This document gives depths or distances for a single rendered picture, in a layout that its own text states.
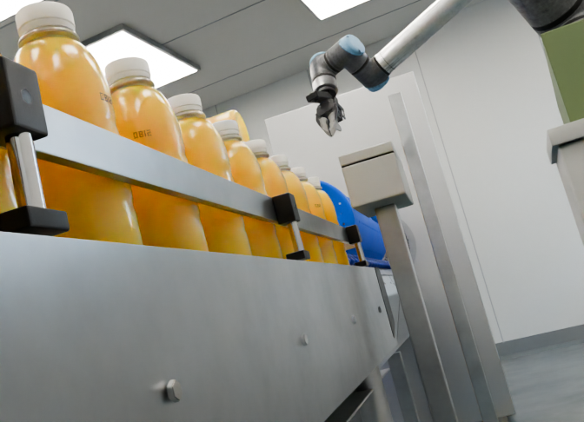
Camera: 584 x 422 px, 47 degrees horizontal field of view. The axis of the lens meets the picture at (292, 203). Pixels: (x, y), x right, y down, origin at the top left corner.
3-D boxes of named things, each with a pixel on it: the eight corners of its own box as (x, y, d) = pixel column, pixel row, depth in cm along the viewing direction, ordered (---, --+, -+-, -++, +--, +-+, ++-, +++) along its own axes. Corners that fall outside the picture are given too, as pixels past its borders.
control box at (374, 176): (414, 205, 136) (401, 157, 138) (406, 193, 117) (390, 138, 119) (368, 218, 138) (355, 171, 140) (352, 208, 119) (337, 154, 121)
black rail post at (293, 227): (311, 258, 79) (294, 194, 80) (305, 258, 76) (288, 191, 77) (294, 263, 79) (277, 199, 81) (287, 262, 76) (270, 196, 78)
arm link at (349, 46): (370, 48, 245) (346, 67, 252) (348, 27, 240) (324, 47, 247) (368, 61, 238) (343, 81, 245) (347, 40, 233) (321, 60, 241)
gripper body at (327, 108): (347, 120, 238) (341, 95, 245) (334, 108, 232) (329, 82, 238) (328, 129, 241) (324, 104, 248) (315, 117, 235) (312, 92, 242)
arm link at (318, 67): (321, 45, 246) (302, 61, 252) (325, 69, 239) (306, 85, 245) (339, 56, 252) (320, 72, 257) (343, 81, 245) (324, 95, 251)
